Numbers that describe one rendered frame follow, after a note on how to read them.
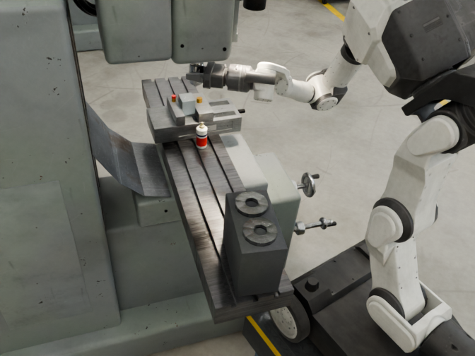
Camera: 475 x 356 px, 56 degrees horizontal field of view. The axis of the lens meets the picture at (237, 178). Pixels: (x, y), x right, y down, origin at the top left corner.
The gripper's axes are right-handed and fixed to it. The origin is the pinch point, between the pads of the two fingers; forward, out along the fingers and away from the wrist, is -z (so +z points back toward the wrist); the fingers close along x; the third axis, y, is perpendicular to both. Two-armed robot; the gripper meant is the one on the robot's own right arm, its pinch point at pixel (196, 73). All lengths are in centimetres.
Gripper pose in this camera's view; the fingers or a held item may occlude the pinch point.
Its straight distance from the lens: 152.8
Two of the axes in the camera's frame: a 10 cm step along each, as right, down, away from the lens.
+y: -0.6, 7.5, 6.6
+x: -1.2, 6.5, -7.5
